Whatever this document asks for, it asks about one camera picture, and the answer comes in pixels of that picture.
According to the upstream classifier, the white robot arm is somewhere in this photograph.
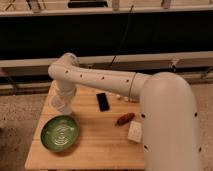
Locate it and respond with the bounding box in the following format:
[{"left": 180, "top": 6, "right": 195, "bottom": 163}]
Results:
[{"left": 48, "top": 53, "right": 203, "bottom": 171}]

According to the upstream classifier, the green ceramic bowl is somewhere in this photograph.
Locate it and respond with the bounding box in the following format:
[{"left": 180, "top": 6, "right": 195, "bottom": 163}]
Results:
[{"left": 40, "top": 115, "right": 79, "bottom": 153}]

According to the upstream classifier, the black smartphone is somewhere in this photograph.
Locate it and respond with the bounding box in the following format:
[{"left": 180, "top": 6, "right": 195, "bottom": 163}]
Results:
[{"left": 96, "top": 93, "right": 110, "bottom": 111}]

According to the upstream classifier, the brown sausage toy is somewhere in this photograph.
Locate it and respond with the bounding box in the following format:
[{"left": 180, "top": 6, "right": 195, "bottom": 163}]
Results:
[{"left": 116, "top": 113, "right": 135, "bottom": 126}]

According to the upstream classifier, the wooden table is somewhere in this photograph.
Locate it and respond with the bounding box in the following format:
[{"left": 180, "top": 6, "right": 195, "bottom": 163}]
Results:
[{"left": 25, "top": 86, "right": 144, "bottom": 171}]

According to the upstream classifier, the white sponge block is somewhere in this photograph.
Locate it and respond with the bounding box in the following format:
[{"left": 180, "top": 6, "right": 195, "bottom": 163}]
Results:
[{"left": 128, "top": 121, "right": 142, "bottom": 143}]

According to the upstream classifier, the black hanging cable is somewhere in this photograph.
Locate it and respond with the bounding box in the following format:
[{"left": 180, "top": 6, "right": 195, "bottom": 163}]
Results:
[{"left": 107, "top": 3, "right": 135, "bottom": 68}]

